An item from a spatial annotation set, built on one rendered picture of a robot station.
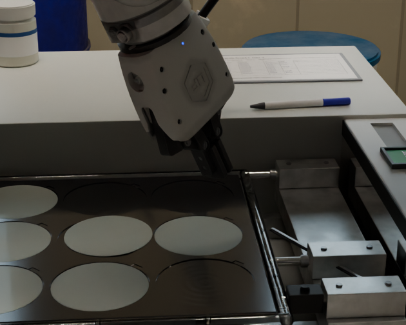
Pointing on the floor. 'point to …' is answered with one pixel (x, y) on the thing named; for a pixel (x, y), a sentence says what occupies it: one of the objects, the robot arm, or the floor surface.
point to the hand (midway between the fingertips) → (211, 158)
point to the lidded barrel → (335, 40)
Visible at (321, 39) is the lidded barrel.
